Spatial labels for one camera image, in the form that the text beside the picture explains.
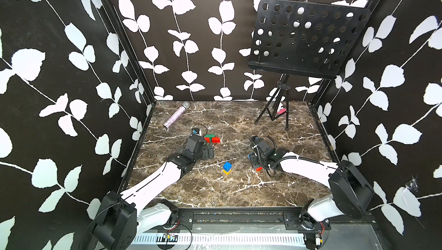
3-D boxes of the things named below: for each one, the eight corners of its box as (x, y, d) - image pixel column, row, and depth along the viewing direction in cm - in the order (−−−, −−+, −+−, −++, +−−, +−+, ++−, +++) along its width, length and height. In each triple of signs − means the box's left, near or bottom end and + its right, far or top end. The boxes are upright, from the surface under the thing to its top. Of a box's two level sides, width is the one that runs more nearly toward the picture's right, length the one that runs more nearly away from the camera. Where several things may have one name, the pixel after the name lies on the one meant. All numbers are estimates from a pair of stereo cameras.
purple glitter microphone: (165, 127, 108) (163, 124, 105) (186, 104, 121) (185, 100, 119) (169, 129, 107) (168, 126, 104) (190, 105, 120) (189, 102, 118)
